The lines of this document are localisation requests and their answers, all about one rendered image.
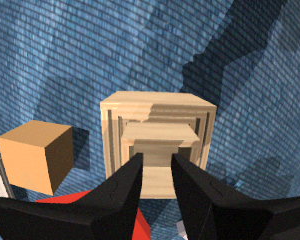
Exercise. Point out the red flat rectangular block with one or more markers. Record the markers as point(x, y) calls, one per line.
point(141, 229)

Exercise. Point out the pale pink rectangular block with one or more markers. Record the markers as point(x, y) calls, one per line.
point(181, 229)

